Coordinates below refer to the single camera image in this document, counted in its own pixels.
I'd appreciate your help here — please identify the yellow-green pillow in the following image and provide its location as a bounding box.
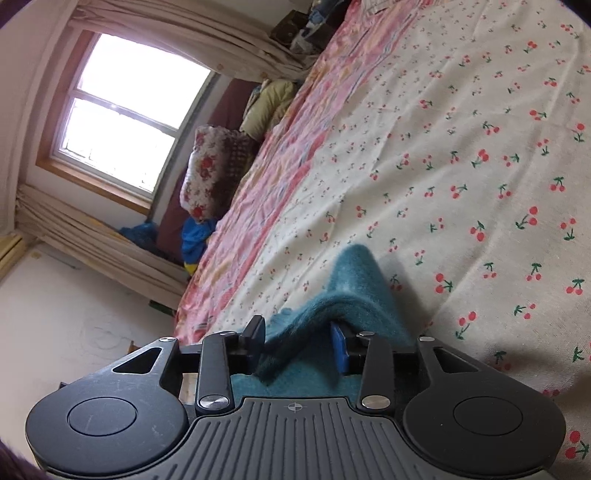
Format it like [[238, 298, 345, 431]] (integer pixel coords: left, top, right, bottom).
[[239, 78, 302, 140]]

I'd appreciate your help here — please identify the cluttered nightstand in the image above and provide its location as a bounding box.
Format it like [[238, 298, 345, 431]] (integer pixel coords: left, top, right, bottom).
[[270, 0, 358, 58]]

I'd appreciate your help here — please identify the floral pillow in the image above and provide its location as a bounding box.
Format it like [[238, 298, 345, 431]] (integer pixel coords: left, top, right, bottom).
[[179, 124, 252, 223]]

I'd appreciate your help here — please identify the dark patterned box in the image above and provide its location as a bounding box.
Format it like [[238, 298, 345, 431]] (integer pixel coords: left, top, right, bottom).
[[271, 8, 308, 41]]

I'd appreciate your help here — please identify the blue plastic bag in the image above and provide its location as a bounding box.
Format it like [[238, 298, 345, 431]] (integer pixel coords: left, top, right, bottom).
[[117, 220, 161, 256]]

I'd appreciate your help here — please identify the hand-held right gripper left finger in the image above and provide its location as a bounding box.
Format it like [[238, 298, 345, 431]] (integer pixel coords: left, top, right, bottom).
[[111, 315, 267, 415]]

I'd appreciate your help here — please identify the window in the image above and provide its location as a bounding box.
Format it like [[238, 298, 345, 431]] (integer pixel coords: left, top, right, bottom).
[[36, 28, 220, 205]]

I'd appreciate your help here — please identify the pink patterned bed sheet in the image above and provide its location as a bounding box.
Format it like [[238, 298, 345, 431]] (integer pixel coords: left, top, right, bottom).
[[173, 0, 439, 344]]

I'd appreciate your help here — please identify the teal knit sweater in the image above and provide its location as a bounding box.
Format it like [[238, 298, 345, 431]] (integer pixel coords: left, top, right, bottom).
[[230, 244, 417, 400]]

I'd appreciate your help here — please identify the cherry print bed sheet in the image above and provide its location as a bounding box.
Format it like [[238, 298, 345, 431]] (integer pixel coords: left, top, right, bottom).
[[182, 0, 591, 480]]

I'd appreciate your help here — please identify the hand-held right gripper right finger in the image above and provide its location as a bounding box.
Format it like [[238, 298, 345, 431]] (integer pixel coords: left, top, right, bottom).
[[329, 322, 482, 412]]

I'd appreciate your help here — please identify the maroon sofa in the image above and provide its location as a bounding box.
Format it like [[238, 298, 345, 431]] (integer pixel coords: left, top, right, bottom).
[[154, 78, 262, 266]]

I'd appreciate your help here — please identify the beige curtain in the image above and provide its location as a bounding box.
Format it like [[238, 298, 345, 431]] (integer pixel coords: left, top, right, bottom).
[[85, 0, 321, 85], [16, 184, 191, 311]]

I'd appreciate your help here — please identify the blue crumpled cloth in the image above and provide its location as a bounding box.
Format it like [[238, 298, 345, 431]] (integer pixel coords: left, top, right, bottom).
[[181, 216, 219, 277]]

